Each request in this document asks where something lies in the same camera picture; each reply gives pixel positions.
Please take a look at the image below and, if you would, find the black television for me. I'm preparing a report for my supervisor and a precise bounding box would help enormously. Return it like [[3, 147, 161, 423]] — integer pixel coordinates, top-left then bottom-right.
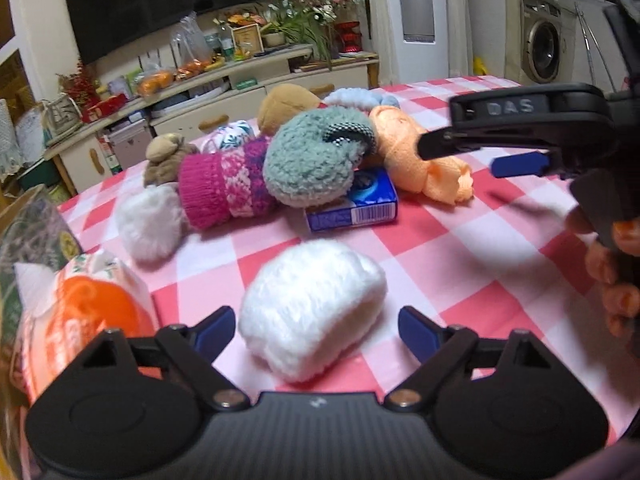
[[61, 0, 301, 66]]

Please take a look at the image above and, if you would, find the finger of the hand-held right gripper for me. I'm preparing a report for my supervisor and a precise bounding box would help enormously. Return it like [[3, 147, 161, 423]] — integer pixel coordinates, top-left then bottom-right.
[[490, 151, 552, 179], [417, 127, 557, 161]]

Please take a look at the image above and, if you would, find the pink and white flower bouquet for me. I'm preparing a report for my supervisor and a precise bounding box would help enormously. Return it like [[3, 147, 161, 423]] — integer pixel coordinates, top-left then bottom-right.
[[259, 0, 371, 69]]

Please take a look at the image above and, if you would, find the wooden picture frame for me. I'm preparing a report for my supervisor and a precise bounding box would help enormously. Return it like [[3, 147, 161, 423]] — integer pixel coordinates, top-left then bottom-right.
[[230, 23, 265, 59]]

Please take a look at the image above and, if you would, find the person's right hand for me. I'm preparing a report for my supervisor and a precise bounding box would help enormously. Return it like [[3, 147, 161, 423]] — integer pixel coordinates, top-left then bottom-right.
[[565, 206, 640, 340]]

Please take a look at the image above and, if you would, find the white utility cabinet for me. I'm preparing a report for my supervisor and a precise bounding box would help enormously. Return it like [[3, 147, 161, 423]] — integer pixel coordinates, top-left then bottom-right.
[[462, 0, 526, 84]]

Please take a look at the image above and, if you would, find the brown monkey plush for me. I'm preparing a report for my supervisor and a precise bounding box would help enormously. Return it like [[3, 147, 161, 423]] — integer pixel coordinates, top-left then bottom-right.
[[143, 133, 199, 189]]

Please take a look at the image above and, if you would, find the orange towel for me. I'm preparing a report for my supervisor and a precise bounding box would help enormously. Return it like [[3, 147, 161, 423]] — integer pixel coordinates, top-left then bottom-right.
[[369, 104, 474, 206]]

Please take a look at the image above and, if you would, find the cardboard box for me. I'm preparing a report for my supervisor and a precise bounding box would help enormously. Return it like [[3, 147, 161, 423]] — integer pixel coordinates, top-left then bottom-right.
[[0, 184, 84, 321]]

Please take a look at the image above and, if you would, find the light blue fluffy cloth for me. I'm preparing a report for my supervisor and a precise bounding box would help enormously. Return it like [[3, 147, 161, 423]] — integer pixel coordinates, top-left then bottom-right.
[[322, 87, 401, 111]]

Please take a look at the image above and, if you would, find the green fluffy sock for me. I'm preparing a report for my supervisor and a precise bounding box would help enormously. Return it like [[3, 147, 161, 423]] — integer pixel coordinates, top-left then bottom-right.
[[262, 108, 377, 209]]

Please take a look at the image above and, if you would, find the washing machine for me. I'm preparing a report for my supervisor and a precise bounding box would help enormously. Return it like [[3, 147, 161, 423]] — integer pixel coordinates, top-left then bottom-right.
[[519, 0, 564, 86]]

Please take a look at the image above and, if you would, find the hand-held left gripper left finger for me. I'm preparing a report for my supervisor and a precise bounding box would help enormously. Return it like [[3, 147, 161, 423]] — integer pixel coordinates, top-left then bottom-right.
[[80, 306, 252, 411]]

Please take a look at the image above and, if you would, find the floral fabric pouch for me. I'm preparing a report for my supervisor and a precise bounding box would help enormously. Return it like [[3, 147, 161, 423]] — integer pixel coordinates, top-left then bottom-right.
[[201, 120, 257, 154]]

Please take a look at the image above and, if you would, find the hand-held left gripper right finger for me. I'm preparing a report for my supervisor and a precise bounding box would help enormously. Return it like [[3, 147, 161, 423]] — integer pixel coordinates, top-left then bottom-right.
[[382, 305, 553, 411]]

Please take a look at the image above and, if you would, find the red berry branch decoration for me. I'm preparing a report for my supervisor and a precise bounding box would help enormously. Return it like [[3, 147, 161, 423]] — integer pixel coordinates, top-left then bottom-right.
[[56, 59, 102, 107]]

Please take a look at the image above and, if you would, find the red gift box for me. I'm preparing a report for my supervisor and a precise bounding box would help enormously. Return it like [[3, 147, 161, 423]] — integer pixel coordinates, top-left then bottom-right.
[[81, 92, 129, 124]]

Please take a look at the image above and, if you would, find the blue cookie box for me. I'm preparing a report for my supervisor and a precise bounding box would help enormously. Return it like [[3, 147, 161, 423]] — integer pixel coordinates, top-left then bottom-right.
[[304, 167, 400, 234]]

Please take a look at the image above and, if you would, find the red candle holder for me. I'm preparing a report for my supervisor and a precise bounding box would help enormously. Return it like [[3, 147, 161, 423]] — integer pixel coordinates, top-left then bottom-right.
[[333, 20, 362, 55]]

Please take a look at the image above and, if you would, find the clear plastic bag of fruit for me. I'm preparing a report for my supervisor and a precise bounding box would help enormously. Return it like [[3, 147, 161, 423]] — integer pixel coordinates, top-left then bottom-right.
[[169, 10, 217, 79]]

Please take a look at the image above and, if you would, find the glass kettle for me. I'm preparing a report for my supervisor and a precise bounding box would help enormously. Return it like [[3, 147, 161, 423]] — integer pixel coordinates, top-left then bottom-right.
[[42, 92, 84, 136]]

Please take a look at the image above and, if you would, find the white tower air conditioner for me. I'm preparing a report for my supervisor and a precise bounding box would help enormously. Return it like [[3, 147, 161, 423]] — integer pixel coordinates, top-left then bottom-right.
[[366, 0, 477, 89]]

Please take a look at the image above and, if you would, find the red checkered tablecloth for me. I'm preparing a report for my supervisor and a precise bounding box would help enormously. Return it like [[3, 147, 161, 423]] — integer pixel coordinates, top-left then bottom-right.
[[55, 75, 640, 461]]

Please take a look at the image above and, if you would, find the white pompom keychain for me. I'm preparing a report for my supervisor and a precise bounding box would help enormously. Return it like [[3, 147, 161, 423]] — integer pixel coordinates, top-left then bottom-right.
[[114, 185, 190, 264]]

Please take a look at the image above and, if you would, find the pink knitted sock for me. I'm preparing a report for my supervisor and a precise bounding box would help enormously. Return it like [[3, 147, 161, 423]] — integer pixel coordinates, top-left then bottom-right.
[[178, 137, 282, 231]]

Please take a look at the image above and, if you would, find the cream television cabinet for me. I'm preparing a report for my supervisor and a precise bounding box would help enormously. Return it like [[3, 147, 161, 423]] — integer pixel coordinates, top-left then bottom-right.
[[44, 44, 381, 196]]

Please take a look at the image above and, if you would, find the silver lace cloth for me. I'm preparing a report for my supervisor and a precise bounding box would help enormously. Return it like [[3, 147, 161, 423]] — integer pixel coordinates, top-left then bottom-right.
[[0, 99, 52, 182]]

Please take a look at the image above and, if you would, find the orange tissue pack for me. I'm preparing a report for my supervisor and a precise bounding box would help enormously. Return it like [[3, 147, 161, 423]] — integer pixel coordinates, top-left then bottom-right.
[[9, 249, 157, 406]]

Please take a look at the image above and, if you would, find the bag of oranges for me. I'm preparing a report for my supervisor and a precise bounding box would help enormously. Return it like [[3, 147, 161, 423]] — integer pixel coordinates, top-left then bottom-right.
[[136, 69, 176, 97]]

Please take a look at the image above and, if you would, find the brown bear plush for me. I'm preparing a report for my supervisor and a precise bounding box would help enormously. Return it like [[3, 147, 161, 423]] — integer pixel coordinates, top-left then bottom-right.
[[257, 83, 324, 136]]

